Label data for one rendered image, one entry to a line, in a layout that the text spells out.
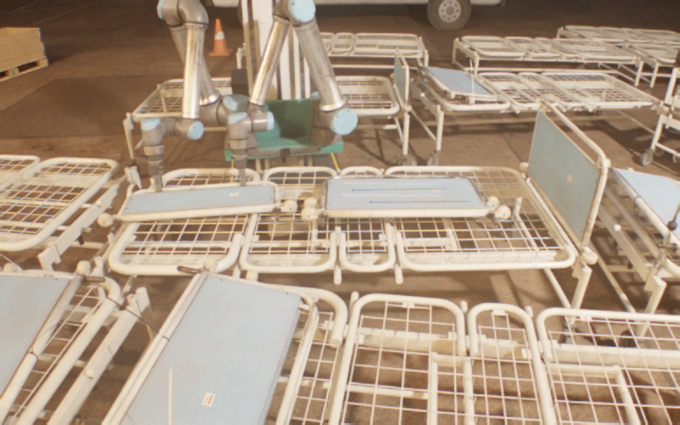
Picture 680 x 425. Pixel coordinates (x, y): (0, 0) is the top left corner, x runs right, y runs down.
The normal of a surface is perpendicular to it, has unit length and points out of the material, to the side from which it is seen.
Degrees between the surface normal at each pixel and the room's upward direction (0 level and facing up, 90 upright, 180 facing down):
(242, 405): 7
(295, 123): 90
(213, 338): 7
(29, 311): 5
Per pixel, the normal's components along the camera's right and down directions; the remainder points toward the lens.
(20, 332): 0.10, -0.86
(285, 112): 0.20, 0.50
